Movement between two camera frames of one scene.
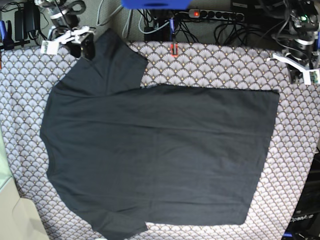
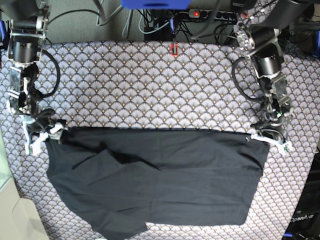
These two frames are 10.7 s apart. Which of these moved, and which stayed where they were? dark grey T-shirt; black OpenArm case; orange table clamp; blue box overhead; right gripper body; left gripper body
Moved: right gripper body; dark grey T-shirt; left gripper body
Stayed: black OpenArm case; orange table clamp; blue box overhead
